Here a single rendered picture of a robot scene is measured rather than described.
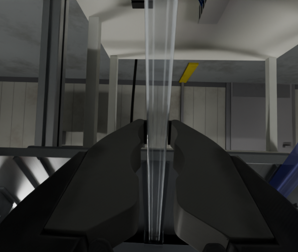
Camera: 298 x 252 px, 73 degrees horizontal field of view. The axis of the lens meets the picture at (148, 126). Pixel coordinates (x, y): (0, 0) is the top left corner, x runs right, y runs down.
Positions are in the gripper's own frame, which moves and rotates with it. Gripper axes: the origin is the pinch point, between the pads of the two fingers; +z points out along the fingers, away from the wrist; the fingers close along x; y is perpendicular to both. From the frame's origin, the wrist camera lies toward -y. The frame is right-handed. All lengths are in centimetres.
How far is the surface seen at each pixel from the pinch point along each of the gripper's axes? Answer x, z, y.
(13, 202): -15.8, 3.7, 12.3
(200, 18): 10.2, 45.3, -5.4
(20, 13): -110, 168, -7
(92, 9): -18, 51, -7
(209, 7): 11.4, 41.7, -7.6
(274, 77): 47, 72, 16
